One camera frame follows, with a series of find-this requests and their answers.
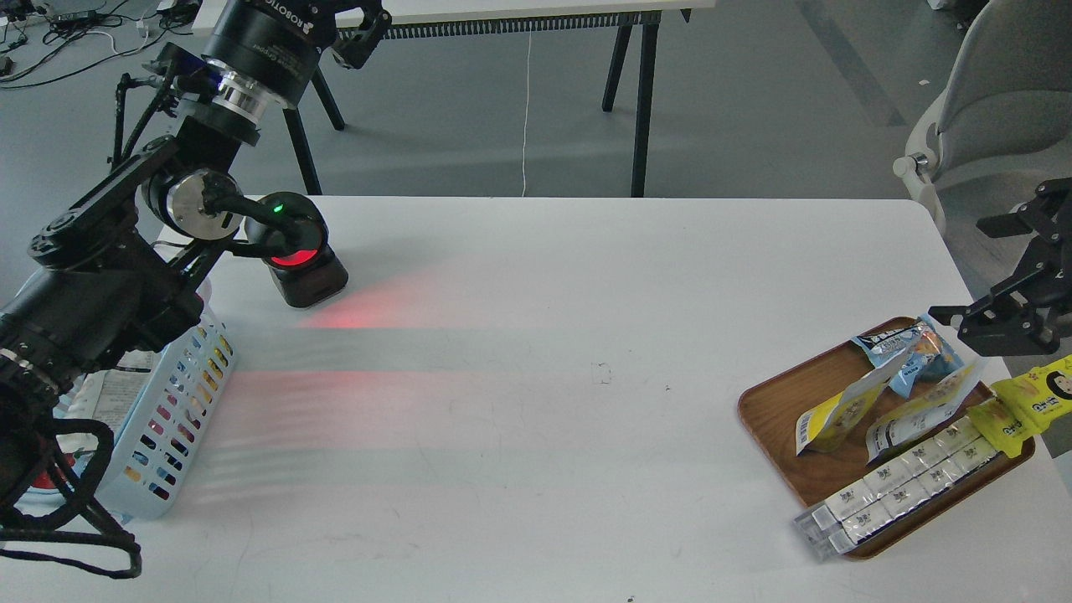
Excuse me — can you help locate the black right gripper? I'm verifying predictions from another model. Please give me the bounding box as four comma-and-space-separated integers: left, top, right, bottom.
928, 177, 1071, 358

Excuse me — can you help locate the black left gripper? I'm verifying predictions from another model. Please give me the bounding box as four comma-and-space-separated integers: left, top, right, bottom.
202, 1, 392, 108

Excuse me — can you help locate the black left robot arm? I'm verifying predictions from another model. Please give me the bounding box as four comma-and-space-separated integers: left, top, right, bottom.
3, 1, 392, 580

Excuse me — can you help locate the blue snack packet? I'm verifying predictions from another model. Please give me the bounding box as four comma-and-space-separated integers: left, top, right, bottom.
851, 317, 965, 399

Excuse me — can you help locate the yellow cartoon snack packet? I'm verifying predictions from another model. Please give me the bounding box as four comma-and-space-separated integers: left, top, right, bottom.
967, 356, 1071, 458

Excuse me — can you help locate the white snack bag in basket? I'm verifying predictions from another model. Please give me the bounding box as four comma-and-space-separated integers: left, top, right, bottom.
56, 351, 161, 439

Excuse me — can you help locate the light blue plastic basket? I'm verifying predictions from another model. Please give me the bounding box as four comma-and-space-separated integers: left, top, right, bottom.
3, 270, 236, 519

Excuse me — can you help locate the red snack in basket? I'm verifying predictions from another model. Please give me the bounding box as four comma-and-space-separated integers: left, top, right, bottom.
29, 471, 68, 495

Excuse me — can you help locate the background white table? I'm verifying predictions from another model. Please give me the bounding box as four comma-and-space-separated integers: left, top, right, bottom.
191, 0, 716, 198

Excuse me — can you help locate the grey office chair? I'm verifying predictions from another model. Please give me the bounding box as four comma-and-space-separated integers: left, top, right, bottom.
893, 0, 1072, 339

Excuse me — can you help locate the black barcode scanner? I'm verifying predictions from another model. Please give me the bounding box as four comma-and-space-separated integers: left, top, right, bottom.
244, 192, 348, 308

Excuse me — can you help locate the brown wooden tray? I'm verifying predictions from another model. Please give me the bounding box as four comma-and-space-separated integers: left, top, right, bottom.
736, 317, 1037, 561

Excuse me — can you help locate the white hanging cable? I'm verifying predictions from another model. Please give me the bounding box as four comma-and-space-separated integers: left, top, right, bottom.
521, 32, 533, 198

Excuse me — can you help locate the floor cable bundle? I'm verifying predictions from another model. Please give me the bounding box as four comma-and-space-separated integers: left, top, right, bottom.
0, 0, 202, 90

